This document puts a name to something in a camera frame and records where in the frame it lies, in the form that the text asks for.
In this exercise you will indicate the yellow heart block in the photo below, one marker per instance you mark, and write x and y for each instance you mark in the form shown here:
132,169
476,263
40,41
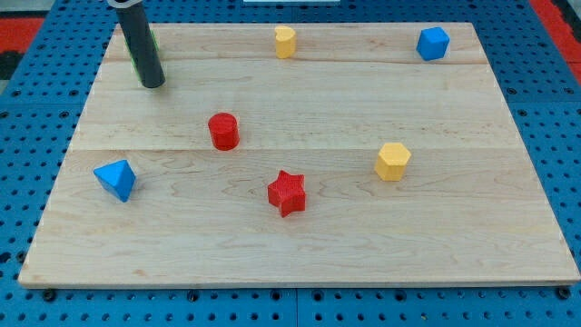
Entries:
285,41

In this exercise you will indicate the green block behind rod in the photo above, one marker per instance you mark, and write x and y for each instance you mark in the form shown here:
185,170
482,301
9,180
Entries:
145,59

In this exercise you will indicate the blue triangle block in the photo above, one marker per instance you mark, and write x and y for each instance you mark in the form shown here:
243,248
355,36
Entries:
116,178

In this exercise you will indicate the yellow hexagon block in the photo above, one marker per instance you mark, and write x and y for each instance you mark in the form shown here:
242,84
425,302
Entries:
392,162

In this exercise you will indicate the wooden board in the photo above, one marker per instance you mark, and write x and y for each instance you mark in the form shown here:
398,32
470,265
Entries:
468,211

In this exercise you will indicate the blue cube block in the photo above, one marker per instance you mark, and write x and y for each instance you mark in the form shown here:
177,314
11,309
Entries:
432,43

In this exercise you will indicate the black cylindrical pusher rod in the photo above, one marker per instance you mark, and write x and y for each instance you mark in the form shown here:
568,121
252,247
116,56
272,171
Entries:
132,18

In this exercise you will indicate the red cylinder block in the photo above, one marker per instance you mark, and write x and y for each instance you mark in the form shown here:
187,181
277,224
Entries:
224,131

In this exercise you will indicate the red star block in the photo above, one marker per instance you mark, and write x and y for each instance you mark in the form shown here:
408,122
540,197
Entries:
287,193

